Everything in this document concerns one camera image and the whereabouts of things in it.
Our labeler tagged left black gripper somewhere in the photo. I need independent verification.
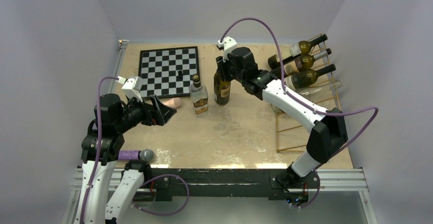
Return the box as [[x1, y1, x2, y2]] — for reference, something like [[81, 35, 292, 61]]
[[114, 92, 176, 132]]

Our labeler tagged tall green wine bottle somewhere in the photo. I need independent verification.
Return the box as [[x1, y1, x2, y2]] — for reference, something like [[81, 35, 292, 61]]
[[213, 71, 231, 105]]

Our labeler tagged dark wine bottle white label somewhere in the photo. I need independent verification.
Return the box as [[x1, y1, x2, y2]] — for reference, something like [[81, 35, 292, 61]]
[[284, 64, 336, 90]]

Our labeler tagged dark wine bottle gold label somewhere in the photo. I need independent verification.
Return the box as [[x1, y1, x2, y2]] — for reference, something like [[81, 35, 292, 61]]
[[270, 48, 332, 78]]

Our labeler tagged dark wine bottle cream label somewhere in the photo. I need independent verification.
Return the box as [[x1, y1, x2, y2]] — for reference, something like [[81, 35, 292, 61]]
[[268, 34, 328, 69]]

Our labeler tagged clear glass bottle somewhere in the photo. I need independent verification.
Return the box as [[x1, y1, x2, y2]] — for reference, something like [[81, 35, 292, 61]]
[[270, 79, 343, 114]]

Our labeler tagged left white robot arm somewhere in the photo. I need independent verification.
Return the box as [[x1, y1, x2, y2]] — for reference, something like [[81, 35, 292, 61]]
[[74, 93, 177, 223]]

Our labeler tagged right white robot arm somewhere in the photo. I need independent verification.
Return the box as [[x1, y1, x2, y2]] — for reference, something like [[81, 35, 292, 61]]
[[216, 44, 348, 187]]

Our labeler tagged clear square liquor bottle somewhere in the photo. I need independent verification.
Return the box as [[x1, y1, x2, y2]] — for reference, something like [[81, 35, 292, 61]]
[[188, 73, 208, 116]]

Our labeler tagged purple glitter microphone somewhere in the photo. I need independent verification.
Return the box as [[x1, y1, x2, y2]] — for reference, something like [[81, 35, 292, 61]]
[[117, 149, 155, 162]]

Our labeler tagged black white chessboard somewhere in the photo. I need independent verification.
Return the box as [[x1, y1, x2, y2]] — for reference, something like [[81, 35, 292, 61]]
[[138, 46, 200, 98]]

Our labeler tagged black mounting base bar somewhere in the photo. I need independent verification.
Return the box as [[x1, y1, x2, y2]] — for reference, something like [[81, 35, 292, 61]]
[[140, 168, 319, 203]]

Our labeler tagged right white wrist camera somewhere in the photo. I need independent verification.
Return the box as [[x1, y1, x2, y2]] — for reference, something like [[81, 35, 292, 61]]
[[216, 36, 237, 62]]

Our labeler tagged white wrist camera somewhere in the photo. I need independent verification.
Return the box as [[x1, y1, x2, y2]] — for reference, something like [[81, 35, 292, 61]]
[[216, 36, 237, 62], [117, 76, 143, 102]]

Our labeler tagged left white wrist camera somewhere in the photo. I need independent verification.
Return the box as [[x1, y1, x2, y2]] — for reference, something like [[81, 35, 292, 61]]
[[117, 76, 143, 102]]

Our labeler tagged gold wire wine rack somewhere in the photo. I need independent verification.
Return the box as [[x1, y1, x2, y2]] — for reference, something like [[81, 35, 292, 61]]
[[271, 34, 346, 154]]

